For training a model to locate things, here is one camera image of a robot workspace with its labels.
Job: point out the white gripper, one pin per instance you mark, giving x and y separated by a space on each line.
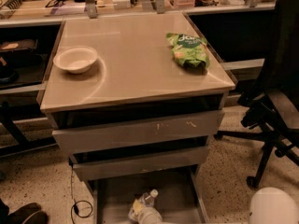
144 216

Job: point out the clear plastic water bottle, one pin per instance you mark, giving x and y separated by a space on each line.
148 199

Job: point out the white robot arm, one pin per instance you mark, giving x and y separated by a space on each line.
267 206

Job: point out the open bottom drawer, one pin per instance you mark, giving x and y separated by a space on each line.
178 201

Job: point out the middle grey drawer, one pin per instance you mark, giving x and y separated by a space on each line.
141 164

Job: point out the grey drawer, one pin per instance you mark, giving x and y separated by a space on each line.
141 164
138 132

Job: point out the top grey drawer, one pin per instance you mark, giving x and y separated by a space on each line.
138 132

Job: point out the grey drawer cabinet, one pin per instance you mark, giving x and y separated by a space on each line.
134 78

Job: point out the white paper bowl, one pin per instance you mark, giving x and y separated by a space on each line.
75 60

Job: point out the green snack bag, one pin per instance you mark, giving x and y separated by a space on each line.
188 50

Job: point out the black office chair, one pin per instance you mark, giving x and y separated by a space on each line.
273 100

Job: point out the black eyeglasses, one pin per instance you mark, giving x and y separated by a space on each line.
55 3

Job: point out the long background workbench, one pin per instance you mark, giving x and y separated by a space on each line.
36 13

